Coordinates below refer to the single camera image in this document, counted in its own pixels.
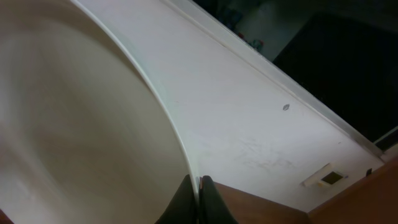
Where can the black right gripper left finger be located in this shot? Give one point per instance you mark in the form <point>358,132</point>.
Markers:
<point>182,207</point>

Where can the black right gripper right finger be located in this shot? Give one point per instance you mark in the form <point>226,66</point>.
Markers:
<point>212,208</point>

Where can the white plate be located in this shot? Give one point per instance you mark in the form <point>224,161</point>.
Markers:
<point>83,138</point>

